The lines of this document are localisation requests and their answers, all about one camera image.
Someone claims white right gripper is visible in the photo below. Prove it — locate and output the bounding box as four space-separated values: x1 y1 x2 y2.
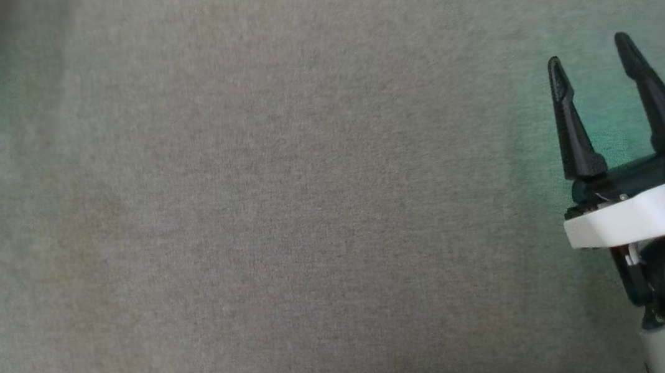
542 27 665 313

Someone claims grey fabric sofa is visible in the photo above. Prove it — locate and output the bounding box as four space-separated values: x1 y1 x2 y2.
0 0 665 373

